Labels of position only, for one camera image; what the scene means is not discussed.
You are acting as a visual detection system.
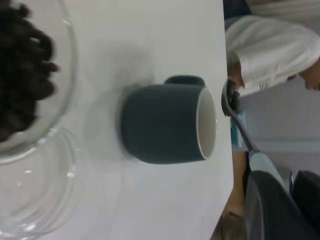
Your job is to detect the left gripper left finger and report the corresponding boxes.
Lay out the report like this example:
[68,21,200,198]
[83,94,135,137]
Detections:
[243,169,317,240]

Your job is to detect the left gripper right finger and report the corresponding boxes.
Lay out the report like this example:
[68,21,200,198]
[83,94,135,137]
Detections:
[291,169,320,227]

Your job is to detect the spoon with light blue handle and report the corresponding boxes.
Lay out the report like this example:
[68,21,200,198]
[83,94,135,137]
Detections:
[220,77,289,191]

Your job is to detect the few scooped-size coffee beans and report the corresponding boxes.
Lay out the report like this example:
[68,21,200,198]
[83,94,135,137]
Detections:
[227,79,241,111]

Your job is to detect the dark grey ceramic mug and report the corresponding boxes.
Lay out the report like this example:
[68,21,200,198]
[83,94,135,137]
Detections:
[120,74,217,166]

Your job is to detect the double-walled glass cup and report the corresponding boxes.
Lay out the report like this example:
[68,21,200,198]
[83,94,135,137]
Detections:
[0,0,78,165]

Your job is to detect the person in white shirt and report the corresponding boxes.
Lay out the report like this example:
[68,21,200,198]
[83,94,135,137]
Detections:
[223,0,320,96]

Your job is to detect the clear glass dish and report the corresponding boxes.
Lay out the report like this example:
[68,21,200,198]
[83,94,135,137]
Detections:
[0,126,79,239]

